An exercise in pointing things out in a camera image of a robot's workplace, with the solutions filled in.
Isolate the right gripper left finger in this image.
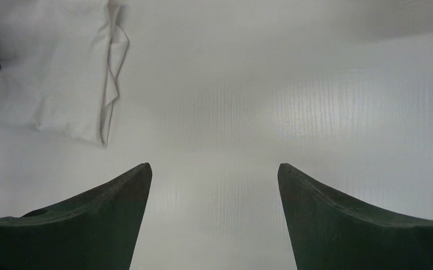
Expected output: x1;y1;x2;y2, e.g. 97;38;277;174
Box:
0;163;152;269

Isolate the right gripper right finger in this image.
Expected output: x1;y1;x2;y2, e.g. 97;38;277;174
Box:
278;163;433;269

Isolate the white t-shirt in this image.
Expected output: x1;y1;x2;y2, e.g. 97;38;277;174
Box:
0;1;129;146

